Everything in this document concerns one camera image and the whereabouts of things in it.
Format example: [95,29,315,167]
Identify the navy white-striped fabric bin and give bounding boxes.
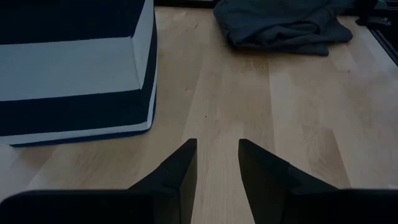
[0,0,158,147]

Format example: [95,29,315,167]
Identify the dark grey garment white tag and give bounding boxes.
[213,0,354,57]

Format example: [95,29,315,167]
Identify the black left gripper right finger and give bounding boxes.
[238,138,340,224]

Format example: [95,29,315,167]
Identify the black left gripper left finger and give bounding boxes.
[129,138,198,224]

